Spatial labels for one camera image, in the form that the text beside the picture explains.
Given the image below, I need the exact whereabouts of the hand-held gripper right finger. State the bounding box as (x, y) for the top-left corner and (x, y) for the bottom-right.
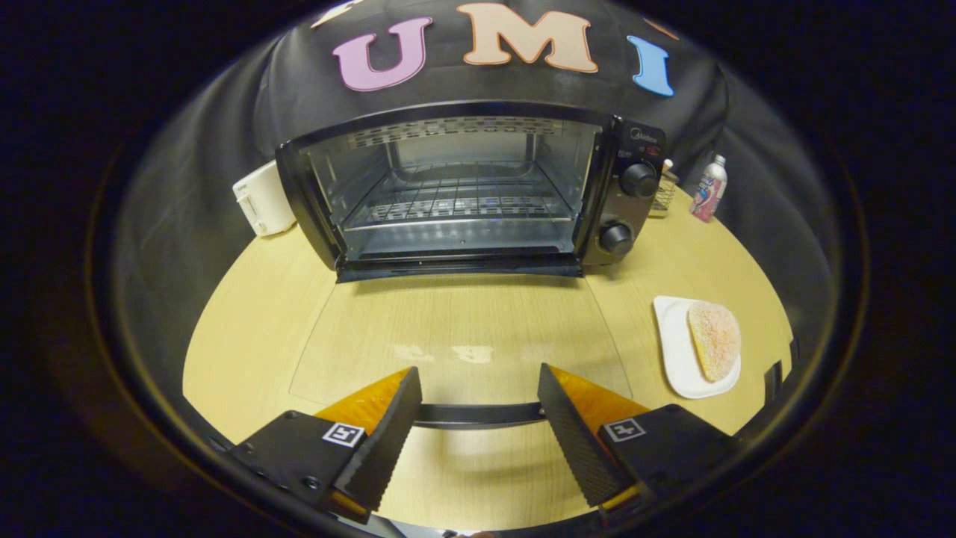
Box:
(538, 363), (740, 520)

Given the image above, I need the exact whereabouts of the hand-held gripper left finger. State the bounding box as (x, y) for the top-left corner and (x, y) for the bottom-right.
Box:
(228, 366), (423, 524)

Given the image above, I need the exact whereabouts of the sugar-coated bun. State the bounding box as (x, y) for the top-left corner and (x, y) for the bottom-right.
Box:
(687, 301), (742, 383)

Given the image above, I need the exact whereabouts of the black toaster oven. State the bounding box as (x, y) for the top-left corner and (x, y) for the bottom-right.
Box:
(275, 101), (668, 430)

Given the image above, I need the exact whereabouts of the metal oven rack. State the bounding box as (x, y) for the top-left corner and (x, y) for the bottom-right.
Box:
(346, 161), (577, 229)

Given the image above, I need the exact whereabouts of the white square plate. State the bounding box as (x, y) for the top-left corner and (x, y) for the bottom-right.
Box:
(653, 295), (742, 400)

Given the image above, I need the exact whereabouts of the white bottle with pink label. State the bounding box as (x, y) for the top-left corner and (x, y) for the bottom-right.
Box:
(690, 154), (728, 223)

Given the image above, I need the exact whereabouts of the black backdrop cloth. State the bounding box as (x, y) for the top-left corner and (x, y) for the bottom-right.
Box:
(112, 0), (830, 359)

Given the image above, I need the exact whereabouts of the wire rack holder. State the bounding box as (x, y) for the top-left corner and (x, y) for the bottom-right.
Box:
(648, 168), (679, 219)

